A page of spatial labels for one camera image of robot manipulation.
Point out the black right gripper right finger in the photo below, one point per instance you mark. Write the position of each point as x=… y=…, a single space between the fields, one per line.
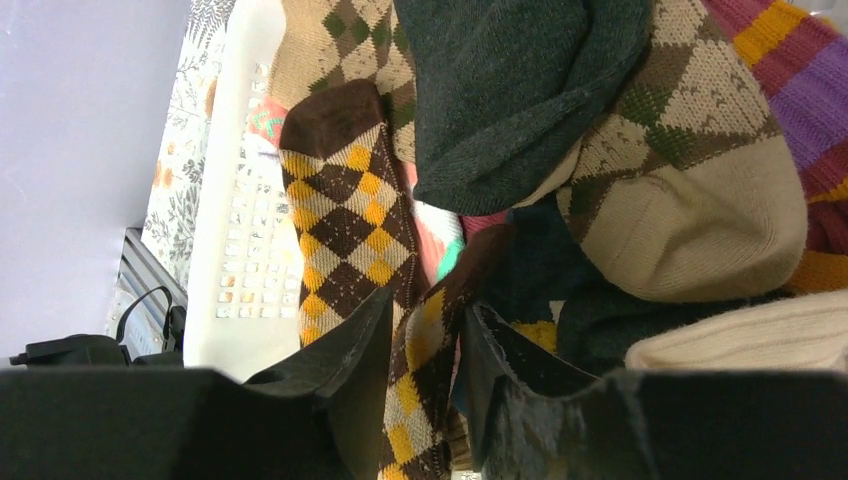
x=533 y=416

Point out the white laundry basket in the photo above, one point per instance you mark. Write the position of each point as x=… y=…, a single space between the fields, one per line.
x=245 y=267

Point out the beige green argyle sock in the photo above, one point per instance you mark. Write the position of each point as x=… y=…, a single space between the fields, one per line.
x=683 y=189

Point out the dark green sock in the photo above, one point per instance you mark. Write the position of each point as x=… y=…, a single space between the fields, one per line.
x=506 y=88

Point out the brown yellow argyle sock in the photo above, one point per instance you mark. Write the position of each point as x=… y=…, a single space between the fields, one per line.
x=356 y=233

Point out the pink purple striped sock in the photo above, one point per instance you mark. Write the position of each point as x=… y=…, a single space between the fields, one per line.
x=800 y=62

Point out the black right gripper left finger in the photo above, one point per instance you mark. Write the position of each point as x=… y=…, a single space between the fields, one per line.
x=333 y=392

